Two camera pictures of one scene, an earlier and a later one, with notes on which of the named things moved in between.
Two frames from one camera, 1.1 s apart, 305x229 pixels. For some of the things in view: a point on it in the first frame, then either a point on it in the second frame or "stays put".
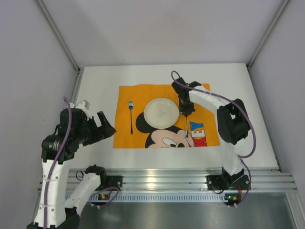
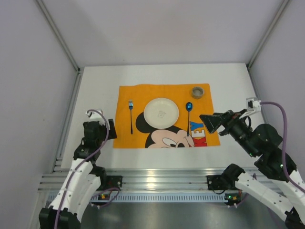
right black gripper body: x=186 y=110 -> x=225 y=121
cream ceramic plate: x=161 y=113 stays put
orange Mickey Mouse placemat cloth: x=131 y=130 stays put
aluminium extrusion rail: x=180 y=180 stays put
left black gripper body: x=96 y=127 -> x=111 y=129
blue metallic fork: x=130 y=105 stays put
